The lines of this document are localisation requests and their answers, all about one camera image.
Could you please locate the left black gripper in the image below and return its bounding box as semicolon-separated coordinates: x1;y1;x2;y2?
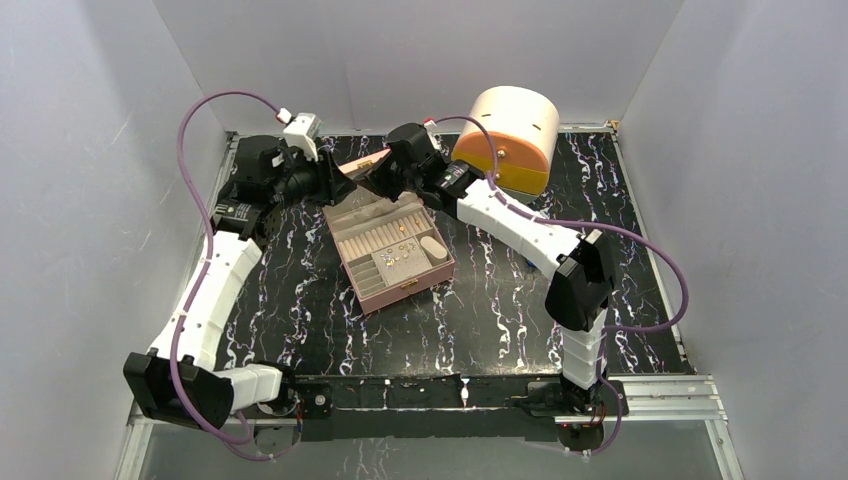
270;146;357;210

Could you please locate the pink jewelry box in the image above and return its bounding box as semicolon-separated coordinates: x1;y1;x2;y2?
322;187;455;314

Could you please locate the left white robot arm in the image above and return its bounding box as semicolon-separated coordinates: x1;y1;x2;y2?
123;135;355;429

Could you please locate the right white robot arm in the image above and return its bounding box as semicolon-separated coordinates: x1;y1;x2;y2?
357;123;615;414

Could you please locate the white oval pad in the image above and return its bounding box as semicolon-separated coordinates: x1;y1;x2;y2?
419;236;448;265

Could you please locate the round three-drawer organizer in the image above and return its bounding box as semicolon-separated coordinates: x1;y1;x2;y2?
470;86;560;204

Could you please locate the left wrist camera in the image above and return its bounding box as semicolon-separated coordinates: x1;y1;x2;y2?
282;113;322;162

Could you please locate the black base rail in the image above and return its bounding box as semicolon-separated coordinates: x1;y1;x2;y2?
294;374;630;449

